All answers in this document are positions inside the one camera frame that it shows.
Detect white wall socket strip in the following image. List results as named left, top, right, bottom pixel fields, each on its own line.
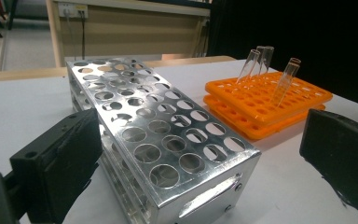
left=57, top=2, right=90, bottom=19

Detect silver metal test tube rack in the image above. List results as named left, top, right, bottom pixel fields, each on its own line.
left=65, top=57, right=262, bottom=224

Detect orange plastic test tube rack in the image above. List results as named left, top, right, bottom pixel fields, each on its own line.
left=202, top=71, right=334, bottom=141

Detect dark stand legs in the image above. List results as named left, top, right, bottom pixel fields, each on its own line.
left=0, top=0, right=19, bottom=39

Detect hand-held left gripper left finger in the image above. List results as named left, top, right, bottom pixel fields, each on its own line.
left=8, top=106, right=104, bottom=224

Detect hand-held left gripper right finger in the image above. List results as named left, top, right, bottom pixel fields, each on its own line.
left=298, top=108, right=358, bottom=224

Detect black power cable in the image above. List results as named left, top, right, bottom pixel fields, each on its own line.
left=79, top=11, right=87, bottom=61

